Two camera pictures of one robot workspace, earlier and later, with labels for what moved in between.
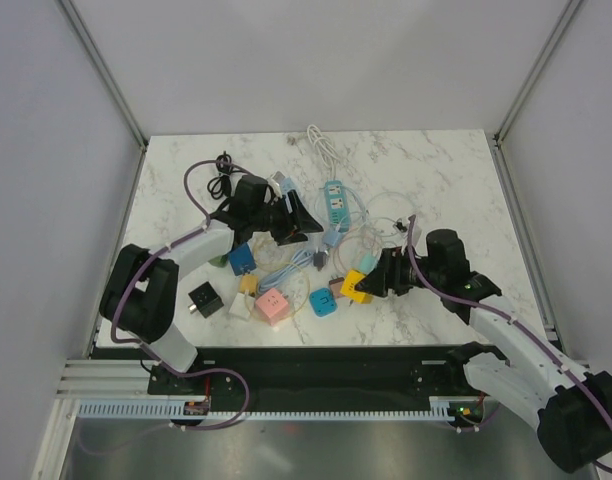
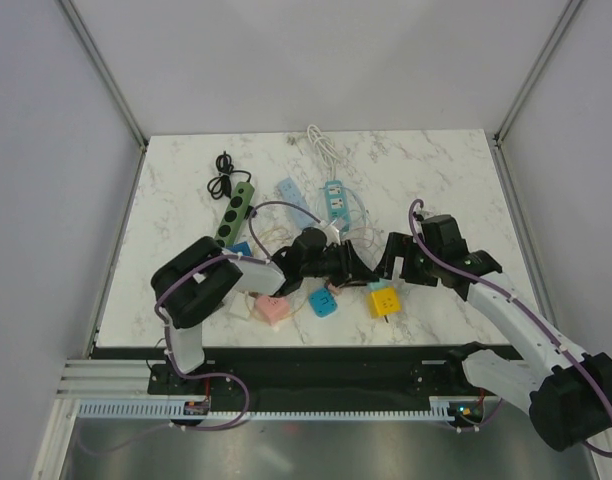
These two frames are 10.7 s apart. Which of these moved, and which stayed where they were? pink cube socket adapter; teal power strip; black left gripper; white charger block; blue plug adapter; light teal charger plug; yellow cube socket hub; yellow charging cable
Moved: yellow cube socket hub; black left gripper; yellow charging cable; light teal charger plug
Stayed: white charger block; pink cube socket adapter; teal power strip; blue plug adapter
